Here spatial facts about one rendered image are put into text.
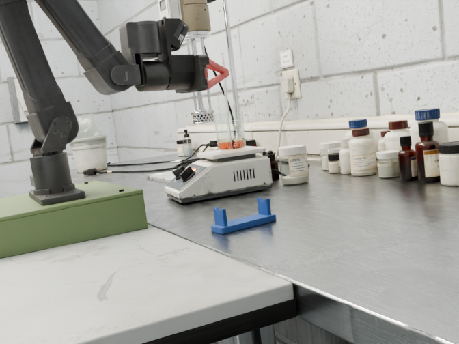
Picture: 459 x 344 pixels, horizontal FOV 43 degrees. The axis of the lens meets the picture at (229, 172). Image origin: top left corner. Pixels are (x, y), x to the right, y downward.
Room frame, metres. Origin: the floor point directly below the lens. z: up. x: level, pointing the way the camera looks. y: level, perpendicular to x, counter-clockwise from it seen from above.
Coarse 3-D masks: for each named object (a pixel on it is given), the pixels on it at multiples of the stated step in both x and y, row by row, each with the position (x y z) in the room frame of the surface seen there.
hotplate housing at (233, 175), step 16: (208, 160) 1.24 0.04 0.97; (224, 160) 1.18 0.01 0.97; (240, 160) 1.18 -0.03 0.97; (256, 160) 1.18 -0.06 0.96; (208, 176) 1.15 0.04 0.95; (224, 176) 1.16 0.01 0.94; (240, 176) 1.17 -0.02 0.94; (256, 176) 1.18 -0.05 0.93; (176, 192) 1.15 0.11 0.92; (192, 192) 1.14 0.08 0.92; (208, 192) 1.15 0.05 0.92; (224, 192) 1.16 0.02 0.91; (240, 192) 1.17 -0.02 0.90
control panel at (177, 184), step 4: (192, 164) 1.25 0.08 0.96; (196, 164) 1.23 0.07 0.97; (196, 168) 1.20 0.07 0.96; (200, 168) 1.18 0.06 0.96; (204, 168) 1.16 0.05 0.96; (196, 172) 1.17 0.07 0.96; (200, 172) 1.15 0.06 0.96; (172, 180) 1.24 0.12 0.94; (176, 180) 1.22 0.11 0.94; (180, 180) 1.19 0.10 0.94; (188, 180) 1.16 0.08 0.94; (168, 184) 1.23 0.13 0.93; (172, 184) 1.21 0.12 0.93; (176, 184) 1.19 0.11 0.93; (180, 184) 1.17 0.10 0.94; (184, 184) 1.15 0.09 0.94; (176, 188) 1.16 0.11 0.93; (180, 188) 1.14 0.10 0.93
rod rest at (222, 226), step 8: (264, 200) 0.88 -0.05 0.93; (216, 208) 0.85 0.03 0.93; (224, 208) 0.84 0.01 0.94; (264, 208) 0.88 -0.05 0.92; (216, 216) 0.85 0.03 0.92; (224, 216) 0.83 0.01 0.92; (248, 216) 0.89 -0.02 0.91; (256, 216) 0.88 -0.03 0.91; (264, 216) 0.87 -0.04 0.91; (272, 216) 0.87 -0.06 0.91; (216, 224) 0.85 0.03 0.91; (224, 224) 0.83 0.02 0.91; (232, 224) 0.84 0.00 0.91; (240, 224) 0.84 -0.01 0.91; (248, 224) 0.85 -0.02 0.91; (256, 224) 0.86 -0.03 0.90; (216, 232) 0.84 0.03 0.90; (224, 232) 0.83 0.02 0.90
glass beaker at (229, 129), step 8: (232, 112) 1.21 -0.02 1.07; (240, 112) 1.22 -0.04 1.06; (216, 120) 1.22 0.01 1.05; (224, 120) 1.21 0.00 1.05; (232, 120) 1.21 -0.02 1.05; (240, 120) 1.22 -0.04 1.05; (216, 128) 1.22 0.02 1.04; (224, 128) 1.21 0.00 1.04; (232, 128) 1.21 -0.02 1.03; (240, 128) 1.22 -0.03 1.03; (224, 136) 1.21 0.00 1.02; (232, 136) 1.21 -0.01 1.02; (240, 136) 1.21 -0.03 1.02; (224, 144) 1.21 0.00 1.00; (232, 144) 1.21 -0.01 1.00; (240, 144) 1.21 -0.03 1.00
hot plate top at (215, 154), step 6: (216, 150) 1.27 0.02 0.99; (240, 150) 1.19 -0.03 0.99; (246, 150) 1.18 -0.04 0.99; (252, 150) 1.19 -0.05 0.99; (258, 150) 1.19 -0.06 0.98; (264, 150) 1.20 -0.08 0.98; (198, 156) 1.25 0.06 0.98; (204, 156) 1.21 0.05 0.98; (210, 156) 1.17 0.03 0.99; (216, 156) 1.16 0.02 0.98; (222, 156) 1.16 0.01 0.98; (228, 156) 1.17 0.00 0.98
